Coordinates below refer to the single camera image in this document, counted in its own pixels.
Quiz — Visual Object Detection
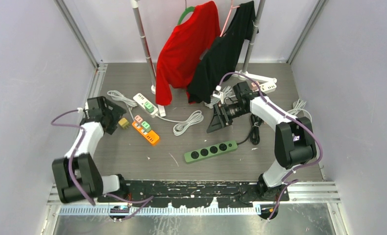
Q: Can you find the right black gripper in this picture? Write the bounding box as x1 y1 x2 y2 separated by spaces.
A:
207 103 248 134

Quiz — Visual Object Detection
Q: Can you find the yellow plug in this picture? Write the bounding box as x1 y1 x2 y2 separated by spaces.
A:
118 117 130 129

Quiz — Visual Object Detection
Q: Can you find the pink plug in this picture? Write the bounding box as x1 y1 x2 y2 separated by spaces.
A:
134 115 144 125
251 82 260 91

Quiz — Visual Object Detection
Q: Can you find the green power strip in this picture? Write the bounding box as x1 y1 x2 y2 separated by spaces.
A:
184 141 238 164

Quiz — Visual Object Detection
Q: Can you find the green strip black cord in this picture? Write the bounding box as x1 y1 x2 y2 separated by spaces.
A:
236 113 264 145

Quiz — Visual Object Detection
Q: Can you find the orange strip white cord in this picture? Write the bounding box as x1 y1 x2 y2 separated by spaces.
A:
172 110 204 136

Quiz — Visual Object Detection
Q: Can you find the orange power strip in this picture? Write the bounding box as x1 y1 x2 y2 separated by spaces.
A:
132 121 160 146

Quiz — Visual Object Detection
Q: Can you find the purple strip white cord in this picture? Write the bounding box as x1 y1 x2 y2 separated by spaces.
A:
288 98 313 122

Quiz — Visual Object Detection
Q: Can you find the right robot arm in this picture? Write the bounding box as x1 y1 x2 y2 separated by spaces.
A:
207 82 321 201

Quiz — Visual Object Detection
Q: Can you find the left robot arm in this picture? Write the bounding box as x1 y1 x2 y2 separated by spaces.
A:
51 96 129 205

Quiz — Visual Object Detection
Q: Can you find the green plug on white strip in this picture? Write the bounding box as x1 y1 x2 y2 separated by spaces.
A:
144 102 154 114

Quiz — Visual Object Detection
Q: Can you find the pink plug on white strip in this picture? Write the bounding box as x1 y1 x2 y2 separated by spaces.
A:
251 82 260 91

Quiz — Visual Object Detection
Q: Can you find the left white power strip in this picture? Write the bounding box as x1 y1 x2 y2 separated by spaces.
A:
133 93 159 118

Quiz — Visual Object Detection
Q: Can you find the white power strip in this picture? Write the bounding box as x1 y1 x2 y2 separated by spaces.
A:
259 82 277 94
133 93 159 118

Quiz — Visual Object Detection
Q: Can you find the clothes rack right pole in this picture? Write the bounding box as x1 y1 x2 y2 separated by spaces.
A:
232 0 277 83

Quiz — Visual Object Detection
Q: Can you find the clothes rack pole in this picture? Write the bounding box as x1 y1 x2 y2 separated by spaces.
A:
130 0 156 95
232 0 277 83

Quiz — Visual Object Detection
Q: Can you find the black shirt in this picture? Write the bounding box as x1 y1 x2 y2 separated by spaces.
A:
187 1 256 103

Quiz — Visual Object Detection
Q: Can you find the right white power strip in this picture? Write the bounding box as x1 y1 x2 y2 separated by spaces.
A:
259 82 277 94

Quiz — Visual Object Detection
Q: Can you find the red shirt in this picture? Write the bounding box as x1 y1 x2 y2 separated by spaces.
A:
155 1 220 106

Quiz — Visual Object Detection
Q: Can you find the pink hanger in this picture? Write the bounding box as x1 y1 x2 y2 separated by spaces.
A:
220 0 239 37

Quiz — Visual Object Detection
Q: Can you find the green hanger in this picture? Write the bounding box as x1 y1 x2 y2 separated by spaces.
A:
177 6 195 25

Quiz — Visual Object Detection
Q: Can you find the clothes rack left pole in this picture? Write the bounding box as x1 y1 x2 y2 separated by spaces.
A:
130 0 156 95

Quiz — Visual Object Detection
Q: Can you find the left white strip cord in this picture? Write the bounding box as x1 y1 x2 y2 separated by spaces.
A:
107 90 181 124

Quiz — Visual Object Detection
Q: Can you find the right white strip cord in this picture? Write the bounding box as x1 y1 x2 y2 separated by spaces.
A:
205 85 236 109

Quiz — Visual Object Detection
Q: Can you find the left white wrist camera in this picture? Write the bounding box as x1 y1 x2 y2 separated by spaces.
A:
77 101 89 125

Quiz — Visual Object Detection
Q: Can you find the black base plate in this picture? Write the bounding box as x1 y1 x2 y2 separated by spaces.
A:
97 180 289 209

